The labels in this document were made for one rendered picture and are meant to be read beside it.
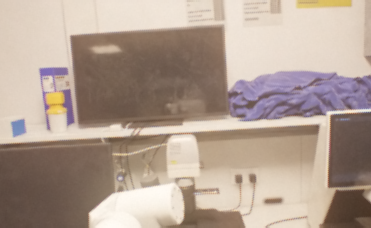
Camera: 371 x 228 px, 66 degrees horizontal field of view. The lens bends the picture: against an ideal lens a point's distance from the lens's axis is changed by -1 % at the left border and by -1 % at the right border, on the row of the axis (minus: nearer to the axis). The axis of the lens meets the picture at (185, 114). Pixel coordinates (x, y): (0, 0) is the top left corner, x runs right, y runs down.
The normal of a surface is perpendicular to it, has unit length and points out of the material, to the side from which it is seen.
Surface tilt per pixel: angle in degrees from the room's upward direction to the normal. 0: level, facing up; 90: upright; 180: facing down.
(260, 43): 90
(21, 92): 90
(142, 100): 86
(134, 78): 86
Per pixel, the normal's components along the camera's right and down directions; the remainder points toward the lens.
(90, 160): -0.01, 0.09
